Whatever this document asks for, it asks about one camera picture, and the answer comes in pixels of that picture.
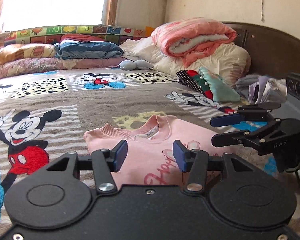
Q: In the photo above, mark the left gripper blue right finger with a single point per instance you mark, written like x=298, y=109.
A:
x=183, y=157

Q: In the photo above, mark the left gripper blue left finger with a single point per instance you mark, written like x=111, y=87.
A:
x=118, y=155

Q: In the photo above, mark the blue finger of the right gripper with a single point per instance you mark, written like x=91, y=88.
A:
x=226, y=120

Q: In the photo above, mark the pink sweatshirt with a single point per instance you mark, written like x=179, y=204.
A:
x=150, y=159

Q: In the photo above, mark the grey clothes pile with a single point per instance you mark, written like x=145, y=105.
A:
x=260, y=89

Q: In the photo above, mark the teal folded garment stack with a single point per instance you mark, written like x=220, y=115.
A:
x=212, y=86

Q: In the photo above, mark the cream white duvet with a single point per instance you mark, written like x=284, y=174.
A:
x=229, y=61

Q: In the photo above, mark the dark wooden bed headboard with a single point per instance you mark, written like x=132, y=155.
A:
x=272, y=52

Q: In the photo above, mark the grey plush toy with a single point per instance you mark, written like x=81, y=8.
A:
x=135, y=65

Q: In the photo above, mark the pink rolled comforter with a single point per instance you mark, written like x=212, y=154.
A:
x=192, y=39

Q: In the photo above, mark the blue folded quilt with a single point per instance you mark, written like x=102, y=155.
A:
x=70, y=49

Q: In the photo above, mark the colourful alphabet headboard mat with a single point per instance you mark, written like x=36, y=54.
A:
x=54, y=34

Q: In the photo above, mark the purple floral quilt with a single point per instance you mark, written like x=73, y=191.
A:
x=40, y=65

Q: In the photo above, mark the yellow patterned pillow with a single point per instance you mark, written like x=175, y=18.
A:
x=13, y=52

